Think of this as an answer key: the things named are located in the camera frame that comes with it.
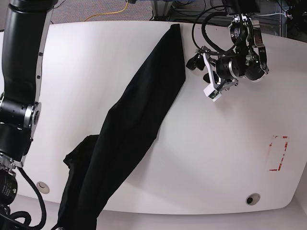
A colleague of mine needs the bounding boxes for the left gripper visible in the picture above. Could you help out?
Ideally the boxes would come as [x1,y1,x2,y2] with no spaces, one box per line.
[186,46,240,93]

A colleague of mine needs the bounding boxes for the black t-shirt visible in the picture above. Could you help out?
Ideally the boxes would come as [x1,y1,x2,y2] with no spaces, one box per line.
[54,24,186,230]

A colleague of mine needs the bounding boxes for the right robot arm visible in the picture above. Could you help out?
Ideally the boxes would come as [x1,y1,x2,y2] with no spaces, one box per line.
[0,0,56,230]

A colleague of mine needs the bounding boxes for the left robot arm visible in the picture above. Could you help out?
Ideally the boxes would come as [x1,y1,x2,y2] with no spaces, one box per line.
[186,0,269,99]

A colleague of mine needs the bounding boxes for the red tape rectangle marking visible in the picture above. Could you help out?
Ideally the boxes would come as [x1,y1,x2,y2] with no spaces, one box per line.
[266,136,288,172]

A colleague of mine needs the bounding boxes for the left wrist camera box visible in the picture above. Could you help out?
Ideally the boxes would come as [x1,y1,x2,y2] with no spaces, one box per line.
[203,84,222,102]

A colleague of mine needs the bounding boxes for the yellow cable on floor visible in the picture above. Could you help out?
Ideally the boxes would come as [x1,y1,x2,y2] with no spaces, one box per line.
[84,0,129,22]

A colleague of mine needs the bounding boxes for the right table cable grommet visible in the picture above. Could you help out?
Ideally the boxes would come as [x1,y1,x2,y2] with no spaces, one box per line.
[246,193,260,206]

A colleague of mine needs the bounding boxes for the table cable grommet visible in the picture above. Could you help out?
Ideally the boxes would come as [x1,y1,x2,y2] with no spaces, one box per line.
[36,182,50,194]
[246,193,260,206]

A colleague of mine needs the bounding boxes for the left table cable grommet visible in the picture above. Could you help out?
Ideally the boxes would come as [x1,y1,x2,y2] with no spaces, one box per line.
[36,182,50,194]

